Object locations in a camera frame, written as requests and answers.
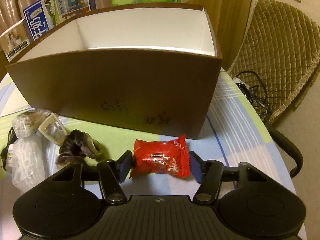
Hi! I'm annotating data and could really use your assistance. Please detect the small white product box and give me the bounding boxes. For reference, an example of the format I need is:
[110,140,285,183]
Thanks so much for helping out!
[1,18,30,62]

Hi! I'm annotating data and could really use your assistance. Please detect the red snack packet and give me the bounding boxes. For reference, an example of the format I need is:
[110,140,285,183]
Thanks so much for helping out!
[130,135,190,178]

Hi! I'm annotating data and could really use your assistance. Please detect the bag of white beads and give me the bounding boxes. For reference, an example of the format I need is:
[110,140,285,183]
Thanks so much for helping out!
[12,109,52,138]

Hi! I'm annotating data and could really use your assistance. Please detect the brown cardboard box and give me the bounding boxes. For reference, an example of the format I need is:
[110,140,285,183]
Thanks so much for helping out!
[6,3,222,139]

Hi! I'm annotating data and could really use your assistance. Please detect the small white pill bottle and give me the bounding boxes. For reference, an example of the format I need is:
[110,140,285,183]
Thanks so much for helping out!
[5,144,14,173]

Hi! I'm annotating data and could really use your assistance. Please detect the clear box of floss picks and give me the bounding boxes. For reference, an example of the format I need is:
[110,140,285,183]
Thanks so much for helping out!
[12,133,46,193]

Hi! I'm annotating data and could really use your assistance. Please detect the white plastic hair claw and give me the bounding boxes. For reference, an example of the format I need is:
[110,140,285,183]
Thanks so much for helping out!
[39,113,67,146]

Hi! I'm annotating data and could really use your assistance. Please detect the quilted chair cushion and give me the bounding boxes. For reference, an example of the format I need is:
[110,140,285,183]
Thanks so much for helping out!
[228,0,319,123]

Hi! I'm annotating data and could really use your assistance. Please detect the checkered tablecloth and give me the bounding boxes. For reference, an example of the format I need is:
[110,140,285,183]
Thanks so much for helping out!
[1,70,296,239]

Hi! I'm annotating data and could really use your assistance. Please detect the blue milk carton box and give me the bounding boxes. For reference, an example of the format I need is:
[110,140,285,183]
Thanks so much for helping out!
[23,0,96,42]

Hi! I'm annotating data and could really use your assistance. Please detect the black chair armrest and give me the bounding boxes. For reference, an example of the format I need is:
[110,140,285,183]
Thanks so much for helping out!
[265,121,304,178]

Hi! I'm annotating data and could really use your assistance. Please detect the dark brown scrunchie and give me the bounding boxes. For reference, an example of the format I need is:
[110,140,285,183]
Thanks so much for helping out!
[56,129,103,166]

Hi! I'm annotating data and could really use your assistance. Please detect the black cable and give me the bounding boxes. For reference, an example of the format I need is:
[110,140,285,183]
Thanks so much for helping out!
[0,127,17,172]

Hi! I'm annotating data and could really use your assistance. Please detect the black cables on chair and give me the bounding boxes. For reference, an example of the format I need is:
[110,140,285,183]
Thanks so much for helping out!
[233,71,273,120]

